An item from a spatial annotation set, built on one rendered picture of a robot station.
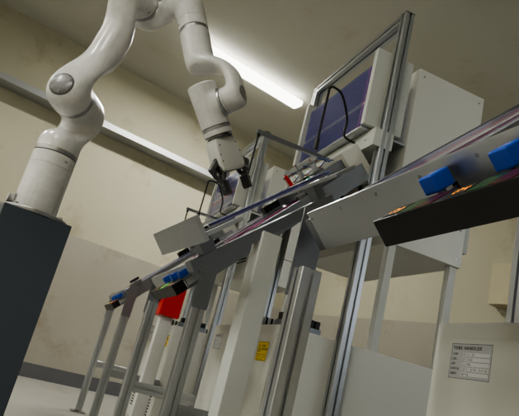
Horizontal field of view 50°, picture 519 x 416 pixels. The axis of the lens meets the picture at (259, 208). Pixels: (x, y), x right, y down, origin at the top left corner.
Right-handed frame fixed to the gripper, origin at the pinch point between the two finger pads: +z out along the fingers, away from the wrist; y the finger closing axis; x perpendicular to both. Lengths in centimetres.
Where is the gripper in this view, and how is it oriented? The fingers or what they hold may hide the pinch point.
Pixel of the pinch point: (237, 187)
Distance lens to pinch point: 161.2
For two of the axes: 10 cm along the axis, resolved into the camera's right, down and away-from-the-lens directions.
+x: 7.3, -2.4, -6.4
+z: 3.3, 9.4, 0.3
